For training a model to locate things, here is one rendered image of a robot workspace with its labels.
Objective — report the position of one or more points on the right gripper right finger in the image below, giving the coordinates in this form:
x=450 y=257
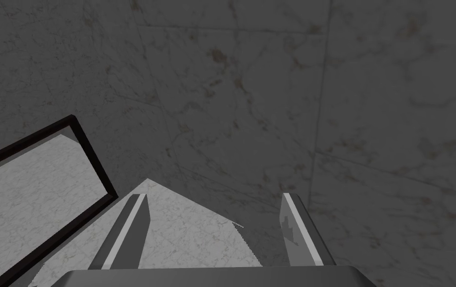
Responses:
x=299 y=239

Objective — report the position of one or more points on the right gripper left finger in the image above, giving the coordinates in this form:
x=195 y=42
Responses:
x=126 y=239

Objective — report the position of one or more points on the black framed wall mirror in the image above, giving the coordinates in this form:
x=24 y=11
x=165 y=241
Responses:
x=32 y=191

